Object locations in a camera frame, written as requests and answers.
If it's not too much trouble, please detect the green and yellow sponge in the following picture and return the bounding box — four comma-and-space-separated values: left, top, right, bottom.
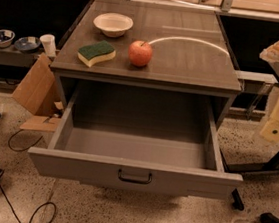
77, 40, 116, 68

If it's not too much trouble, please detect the open grey top drawer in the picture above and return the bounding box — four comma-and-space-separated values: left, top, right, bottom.
28, 81, 242, 199

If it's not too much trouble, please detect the grey drawer cabinet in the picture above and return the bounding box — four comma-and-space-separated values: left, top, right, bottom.
51, 0, 242, 124

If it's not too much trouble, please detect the grey side shelf right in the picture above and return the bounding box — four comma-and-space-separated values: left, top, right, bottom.
229, 70, 279, 120

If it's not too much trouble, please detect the grey side shelf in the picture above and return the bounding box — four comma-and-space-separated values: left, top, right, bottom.
229, 70, 279, 120
0, 46, 44, 68

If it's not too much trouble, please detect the black chair base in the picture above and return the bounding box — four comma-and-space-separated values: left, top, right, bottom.
221, 151, 279, 223

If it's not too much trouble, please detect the red apple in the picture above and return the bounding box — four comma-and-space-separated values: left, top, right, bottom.
128, 41, 153, 67

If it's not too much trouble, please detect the brown cardboard box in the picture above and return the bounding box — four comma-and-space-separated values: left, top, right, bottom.
12, 53, 60, 116

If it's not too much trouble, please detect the white paper cup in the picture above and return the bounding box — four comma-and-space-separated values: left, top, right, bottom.
40, 34, 56, 57

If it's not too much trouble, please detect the flat cardboard piece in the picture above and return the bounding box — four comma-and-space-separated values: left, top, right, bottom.
20, 116, 60, 132

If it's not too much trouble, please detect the blue patterned bowl right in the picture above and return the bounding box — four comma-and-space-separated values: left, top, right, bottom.
14, 36, 41, 53

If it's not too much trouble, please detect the blue patterned bowl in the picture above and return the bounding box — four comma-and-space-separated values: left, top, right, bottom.
0, 29, 15, 49
14, 36, 41, 53

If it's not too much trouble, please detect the grey side shelf left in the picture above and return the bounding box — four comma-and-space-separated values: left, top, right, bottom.
0, 46, 44, 68

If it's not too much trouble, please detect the blue patterned bowl left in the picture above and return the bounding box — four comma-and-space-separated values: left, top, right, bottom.
0, 29, 15, 49

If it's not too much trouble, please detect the black drawer handle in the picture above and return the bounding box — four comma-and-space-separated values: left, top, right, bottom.
117, 169, 152, 185

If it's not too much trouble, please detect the black floor cable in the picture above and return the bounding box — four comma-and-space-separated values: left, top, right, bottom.
0, 104, 69, 223

